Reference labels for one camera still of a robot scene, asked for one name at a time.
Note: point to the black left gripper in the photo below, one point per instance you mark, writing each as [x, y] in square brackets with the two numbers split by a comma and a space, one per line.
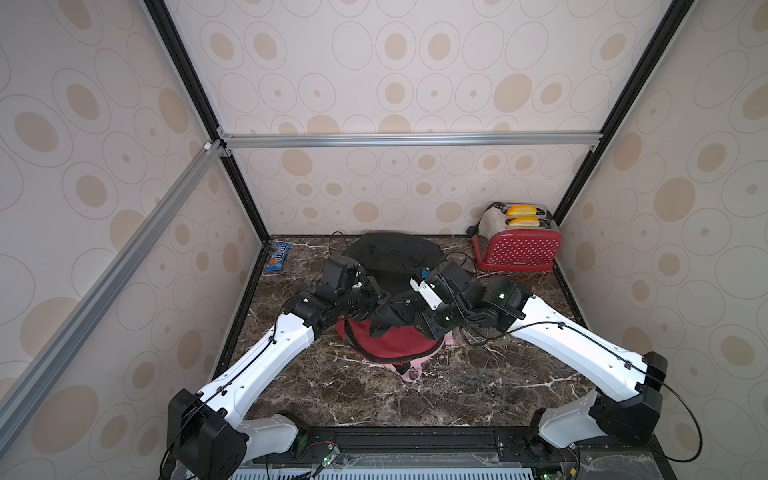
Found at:
[377, 299]

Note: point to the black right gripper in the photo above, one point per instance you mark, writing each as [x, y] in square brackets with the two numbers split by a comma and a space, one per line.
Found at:
[405, 306]

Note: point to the black backpack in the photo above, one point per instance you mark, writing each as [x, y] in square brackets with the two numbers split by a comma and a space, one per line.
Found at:
[391, 258]

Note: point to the red backpack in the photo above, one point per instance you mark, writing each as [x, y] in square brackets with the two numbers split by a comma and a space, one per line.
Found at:
[397, 345]

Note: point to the pink backpack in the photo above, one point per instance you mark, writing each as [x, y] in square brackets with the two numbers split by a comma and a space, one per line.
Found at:
[412, 370]

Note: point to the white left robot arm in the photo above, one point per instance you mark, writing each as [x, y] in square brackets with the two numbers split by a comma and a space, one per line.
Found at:
[207, 431]

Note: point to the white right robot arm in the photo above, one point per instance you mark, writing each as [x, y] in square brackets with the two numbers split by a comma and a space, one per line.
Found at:
[625, 403]

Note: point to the blue candy packet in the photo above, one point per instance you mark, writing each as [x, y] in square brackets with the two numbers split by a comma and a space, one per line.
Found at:
[277, 257]

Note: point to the red polka dot toaster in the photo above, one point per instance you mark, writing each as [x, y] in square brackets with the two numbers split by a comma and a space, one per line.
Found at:
[500, 249]

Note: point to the yellow toast slice front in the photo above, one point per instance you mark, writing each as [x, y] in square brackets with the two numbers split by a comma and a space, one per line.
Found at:
[523, 223]

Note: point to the yellow toast slice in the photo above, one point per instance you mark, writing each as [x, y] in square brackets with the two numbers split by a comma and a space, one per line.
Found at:
[523, 223]
[518, 211]

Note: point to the yellow toast slice rear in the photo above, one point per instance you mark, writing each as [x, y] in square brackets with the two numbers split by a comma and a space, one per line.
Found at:
[518, 211]

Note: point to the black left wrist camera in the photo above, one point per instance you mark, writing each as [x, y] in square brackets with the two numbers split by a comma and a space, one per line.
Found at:
[338, 277]

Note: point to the horizontal aluminium rail back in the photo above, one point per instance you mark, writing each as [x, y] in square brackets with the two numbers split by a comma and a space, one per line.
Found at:
[397, 140]

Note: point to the aluminium rail left wall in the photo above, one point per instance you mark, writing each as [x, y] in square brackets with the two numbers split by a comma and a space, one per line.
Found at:
[39, 378]

